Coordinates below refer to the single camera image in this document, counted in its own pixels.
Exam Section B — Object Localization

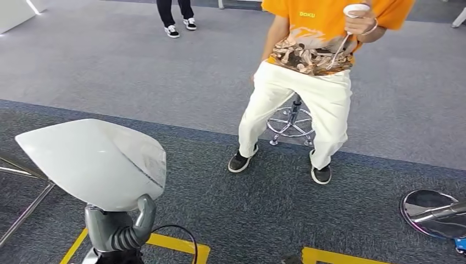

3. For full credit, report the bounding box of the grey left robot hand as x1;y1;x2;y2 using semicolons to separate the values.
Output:
84;194;157;252

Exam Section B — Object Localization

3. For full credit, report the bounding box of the white plastic car part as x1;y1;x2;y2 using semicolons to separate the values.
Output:
15;118;168;213

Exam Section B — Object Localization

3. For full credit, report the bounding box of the steel workbench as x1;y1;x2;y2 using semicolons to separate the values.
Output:
0;156;56;249

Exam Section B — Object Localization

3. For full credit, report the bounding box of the chrome stanchion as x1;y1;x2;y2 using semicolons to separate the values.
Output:
400;189;466;241

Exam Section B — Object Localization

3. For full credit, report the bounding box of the chrome stool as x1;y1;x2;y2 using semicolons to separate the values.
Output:
266;92;315;147

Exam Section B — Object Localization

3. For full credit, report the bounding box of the person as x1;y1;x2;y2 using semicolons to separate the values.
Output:
156;0;198;39
227;0;416;185

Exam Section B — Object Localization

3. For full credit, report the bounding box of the white cabinet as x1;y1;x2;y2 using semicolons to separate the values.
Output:
0;0;48;35

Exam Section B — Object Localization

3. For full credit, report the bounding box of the white handheld controller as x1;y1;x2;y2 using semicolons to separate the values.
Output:
325;3;371;70

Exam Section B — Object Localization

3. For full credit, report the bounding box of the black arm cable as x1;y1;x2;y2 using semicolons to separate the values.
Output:
151;224;199;264

